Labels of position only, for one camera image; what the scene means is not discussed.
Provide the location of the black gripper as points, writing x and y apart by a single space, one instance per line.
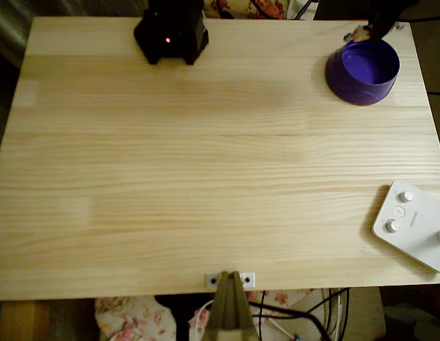
380 25

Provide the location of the candy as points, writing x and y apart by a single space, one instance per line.
360 33

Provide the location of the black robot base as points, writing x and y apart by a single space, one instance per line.
170 28

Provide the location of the purple bowl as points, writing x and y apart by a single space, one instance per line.
362 96

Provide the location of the black box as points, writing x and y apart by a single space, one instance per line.
340 9

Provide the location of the floral fabric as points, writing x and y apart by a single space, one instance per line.
127 319
262 9

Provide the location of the white desk lamp base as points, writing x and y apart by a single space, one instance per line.
415 231

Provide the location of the beige box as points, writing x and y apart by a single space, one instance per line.
365 312

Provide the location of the wooden table leg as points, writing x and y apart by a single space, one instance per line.
25 321

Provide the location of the white metal bracket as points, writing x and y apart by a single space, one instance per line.
250 278

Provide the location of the olive camera stand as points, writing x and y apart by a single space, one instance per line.
229 309

